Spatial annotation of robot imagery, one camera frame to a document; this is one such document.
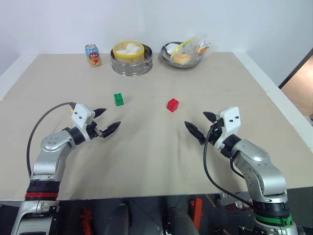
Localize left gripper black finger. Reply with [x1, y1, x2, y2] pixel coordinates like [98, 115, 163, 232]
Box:
[101, 120, 122, 141]
[93, 107, 107, 119]

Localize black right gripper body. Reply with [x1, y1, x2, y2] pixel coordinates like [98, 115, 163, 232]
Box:
[205, 117, 225, 146]

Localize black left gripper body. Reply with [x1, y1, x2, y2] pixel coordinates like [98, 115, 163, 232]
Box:
[85, 119, 105, 141]

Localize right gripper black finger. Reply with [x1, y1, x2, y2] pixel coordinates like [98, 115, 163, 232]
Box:
[202, 111, 219, 123]
[184, 120, 206, 145]

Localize green toy brick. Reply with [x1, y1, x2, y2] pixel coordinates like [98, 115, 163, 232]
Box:
[113, 93, 125, 107]

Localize red toy brick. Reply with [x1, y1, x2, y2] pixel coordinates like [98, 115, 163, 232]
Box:
[167, 98, 180, 113]

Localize beige table cloth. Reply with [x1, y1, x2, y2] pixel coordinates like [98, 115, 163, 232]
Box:
[0, 52, 313, 202]

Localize round steel steamer pot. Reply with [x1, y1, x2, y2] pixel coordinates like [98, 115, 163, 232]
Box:
[110, 43, 154, 77]

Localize blue orange drink can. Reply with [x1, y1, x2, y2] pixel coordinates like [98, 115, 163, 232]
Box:
[85, 44, 102, 68]

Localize yellow bamboo steamer basket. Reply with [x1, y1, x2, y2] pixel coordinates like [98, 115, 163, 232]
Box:
[112, 41, 146, 63]

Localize golden round bread roll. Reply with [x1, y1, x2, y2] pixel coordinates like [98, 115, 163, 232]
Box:
[173, 53, 192, 65]

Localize wrapped orange bread piece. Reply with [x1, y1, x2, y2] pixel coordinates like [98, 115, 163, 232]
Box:
[195, 45, 211, 56]

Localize round steel bowl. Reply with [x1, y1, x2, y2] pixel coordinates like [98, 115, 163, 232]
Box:
[160, 42, 205, 70]

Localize clear plastic zip bag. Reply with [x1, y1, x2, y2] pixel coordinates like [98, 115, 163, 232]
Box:
[169, 32, 218, 66]

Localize orange ribbed part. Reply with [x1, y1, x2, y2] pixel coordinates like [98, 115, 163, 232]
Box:
[79, 208, 93, 235]

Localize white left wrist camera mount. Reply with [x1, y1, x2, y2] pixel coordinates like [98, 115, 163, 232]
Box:
[71, 103, 96, 142]

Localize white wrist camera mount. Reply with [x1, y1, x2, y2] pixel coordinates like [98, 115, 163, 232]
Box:
[71, 103, 96, 142]
[215, 106, 243, 149]

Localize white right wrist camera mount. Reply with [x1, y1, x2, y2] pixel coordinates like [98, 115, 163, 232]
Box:
[215, 106, 243, 149]

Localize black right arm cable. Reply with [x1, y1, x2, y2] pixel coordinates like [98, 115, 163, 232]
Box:
[203, 126, 255, 209]

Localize grey left arm cable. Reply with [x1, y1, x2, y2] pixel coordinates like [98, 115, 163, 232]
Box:
[26, 101, 75, 177]

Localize orange metal bracket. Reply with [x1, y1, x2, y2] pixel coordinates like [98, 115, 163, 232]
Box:
[190, 197, 204, 224]

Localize brown board black frame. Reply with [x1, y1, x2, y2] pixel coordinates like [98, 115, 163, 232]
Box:
[278, 47, 313, 121]

